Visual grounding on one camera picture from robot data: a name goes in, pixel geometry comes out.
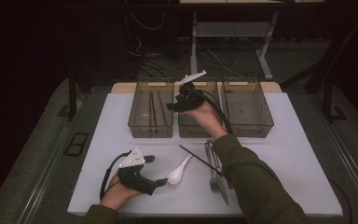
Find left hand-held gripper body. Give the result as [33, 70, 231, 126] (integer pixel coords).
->
[117, 147, 158, 197]

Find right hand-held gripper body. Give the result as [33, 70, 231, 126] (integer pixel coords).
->
[175, 69, 207, 112]

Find black floor socket frame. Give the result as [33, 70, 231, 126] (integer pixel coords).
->
[62, 132, 90, 158]

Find black chopstick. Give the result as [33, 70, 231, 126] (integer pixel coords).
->
[178, 144, 226, 176]
[151, 91, 157, 128]

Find person's left hand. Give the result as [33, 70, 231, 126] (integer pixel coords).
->
[100, 169, 143, 211]

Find black metal stand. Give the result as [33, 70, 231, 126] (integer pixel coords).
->
[57, 69, 90, 123]
[304, 12, 358, 124]

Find metal fork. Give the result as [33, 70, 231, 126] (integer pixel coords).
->
[204, 142, 221, 194]

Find white metal desk frame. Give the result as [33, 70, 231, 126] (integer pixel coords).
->
[179, 0, 325, 81]

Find metal floor rail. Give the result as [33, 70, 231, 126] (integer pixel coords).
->
[307, 92, 358, 216]
[17, 92, 87, 224]

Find white ceramic spoon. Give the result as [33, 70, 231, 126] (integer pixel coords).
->
[166, 152, 194, 186]

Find tangle of black cables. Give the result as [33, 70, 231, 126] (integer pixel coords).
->
[125, 31, 194, 78]

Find translucent grey plastic bin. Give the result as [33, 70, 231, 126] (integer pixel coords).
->
[222, 81, 275, 138]
[178, 81, 224, 139]
[128, 81, 175, 139]

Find metal knife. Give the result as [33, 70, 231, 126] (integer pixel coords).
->
[207, 139, 230, 207]

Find thin black cable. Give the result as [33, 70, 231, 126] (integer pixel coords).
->
[326, 175, 355, 224]

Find person's right hand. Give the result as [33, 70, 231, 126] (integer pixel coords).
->
[185, 101, 229, 141]

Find white cable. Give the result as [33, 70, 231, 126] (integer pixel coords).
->
[205, 48, 247, 79]

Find left hand-held gripper black cable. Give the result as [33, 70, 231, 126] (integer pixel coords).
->
[99, 149, 132, 201]

